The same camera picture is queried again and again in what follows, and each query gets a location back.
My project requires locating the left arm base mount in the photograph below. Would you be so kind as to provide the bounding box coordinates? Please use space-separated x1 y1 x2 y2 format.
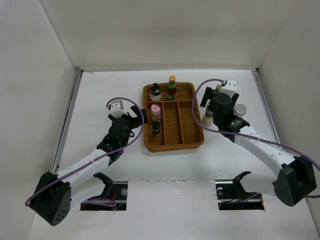
80 172 129 211

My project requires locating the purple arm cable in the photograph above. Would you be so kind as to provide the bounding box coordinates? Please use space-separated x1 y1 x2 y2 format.
24 97 146 208
191 78 320 173

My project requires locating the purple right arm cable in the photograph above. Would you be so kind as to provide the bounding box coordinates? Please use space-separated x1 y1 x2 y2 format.
191 78 320 173

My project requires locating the black cap pepper shaker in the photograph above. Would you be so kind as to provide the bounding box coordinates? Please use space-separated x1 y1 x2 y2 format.
151 121 161 136

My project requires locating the clear lid powder jar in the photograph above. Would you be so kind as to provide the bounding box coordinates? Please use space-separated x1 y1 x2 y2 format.
202 105 213 127

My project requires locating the brown wicker divided basket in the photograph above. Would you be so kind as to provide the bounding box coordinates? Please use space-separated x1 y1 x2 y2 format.
142 82 205 153

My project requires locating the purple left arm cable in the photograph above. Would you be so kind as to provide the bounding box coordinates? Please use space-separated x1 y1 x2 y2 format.
24 97 146 208

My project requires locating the red sauce bottle yellow cap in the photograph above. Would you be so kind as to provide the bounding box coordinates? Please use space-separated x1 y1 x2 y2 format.
166 75 177 101

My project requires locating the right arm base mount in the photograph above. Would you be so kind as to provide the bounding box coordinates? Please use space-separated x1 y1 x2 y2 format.
215 171 265 211

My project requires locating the black cap white powder bottle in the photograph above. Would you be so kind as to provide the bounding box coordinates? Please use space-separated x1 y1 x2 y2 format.
149 83 162 102

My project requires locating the pink cap spice jar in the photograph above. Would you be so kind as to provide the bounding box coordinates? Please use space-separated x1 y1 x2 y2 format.
150 103 163 122

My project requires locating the silver lid blue label jar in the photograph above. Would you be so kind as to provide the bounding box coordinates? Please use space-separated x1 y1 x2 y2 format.
233 103 247 118

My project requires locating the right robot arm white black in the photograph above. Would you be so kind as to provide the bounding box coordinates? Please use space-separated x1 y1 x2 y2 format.
200 87 317 207

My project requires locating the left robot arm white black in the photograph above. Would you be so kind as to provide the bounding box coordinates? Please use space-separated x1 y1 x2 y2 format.
25 104 148 226

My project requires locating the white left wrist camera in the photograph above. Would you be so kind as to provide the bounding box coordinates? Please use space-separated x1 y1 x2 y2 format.
107 99 126 118

